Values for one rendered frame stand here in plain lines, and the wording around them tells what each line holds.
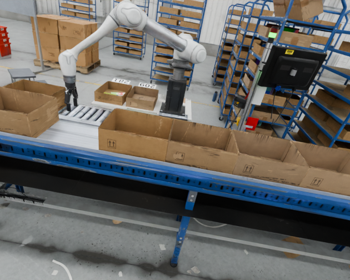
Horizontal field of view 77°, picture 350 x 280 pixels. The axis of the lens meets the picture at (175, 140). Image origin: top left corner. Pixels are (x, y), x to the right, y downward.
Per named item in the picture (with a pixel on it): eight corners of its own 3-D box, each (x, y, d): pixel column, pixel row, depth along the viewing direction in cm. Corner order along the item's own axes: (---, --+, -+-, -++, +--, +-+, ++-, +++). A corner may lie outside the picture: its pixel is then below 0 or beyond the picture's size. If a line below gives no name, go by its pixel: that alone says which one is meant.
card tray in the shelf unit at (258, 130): (240, 119, 293) (242, 112, 288) (262, 123, 292) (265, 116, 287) (244, 133, 258) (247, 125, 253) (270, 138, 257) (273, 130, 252)
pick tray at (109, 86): (131, 93, 252) (132, 85, 247) (121, 105, 219) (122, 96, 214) (107, 89, 252) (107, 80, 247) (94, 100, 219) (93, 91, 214)
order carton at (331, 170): (336, 171, 152) (350, 151, 143) (363, 203, 127) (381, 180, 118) (280, 160, 152) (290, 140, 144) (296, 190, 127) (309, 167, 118)
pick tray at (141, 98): (158, 98, 253) (159, 89, 248) (153, 111, 220) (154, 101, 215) (133, 94, 252) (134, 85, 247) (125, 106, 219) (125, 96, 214)
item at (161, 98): (190, 101, 269) (191, 99, 267) (191, 122, 219) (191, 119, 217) (109, 87, 265) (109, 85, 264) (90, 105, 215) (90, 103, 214)
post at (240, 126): (240, 140, 215) (276, 43, 170) (241, 142, 211) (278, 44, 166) (229, 138, 215) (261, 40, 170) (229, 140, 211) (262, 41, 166)
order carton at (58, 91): (68, 104, 203) (66, 86, 194) (48, 118, 177) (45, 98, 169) (26, 96, 203) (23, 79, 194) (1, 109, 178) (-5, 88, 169)
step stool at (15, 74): (53, 100, 374) (50, 75, 351) (18, 104, 343) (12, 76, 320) (46, 92, 399) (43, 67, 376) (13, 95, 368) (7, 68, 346)
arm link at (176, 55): (184, 57, 215) (188, 33, 204) (194, 61, 202) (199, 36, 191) (169, 56, 208) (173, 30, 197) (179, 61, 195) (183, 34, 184)
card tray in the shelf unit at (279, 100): (250, 90, 273) (252, 82, 268) (274, 94, 271) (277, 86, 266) (255, 100, 238) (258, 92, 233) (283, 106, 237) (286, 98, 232)
